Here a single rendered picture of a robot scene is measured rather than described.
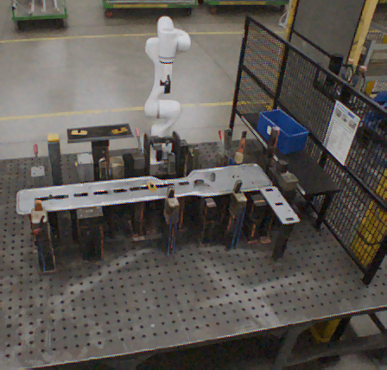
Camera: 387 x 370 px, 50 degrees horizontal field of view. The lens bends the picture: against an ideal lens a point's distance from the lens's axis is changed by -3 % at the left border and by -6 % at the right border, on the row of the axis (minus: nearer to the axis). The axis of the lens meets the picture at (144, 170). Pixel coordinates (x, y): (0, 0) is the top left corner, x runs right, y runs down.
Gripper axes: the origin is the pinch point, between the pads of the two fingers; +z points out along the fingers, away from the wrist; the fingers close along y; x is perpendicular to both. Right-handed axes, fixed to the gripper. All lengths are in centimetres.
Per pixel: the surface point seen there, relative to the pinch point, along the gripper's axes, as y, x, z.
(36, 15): -586, -75, 118
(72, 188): 19, -53, 45
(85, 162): 12, -44, 34
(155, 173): 9.1, -5.3, 48.1
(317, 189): 48, 76, 42
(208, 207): 45, 14, 46
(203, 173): 18, 20, 45
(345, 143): 42, 90, 18
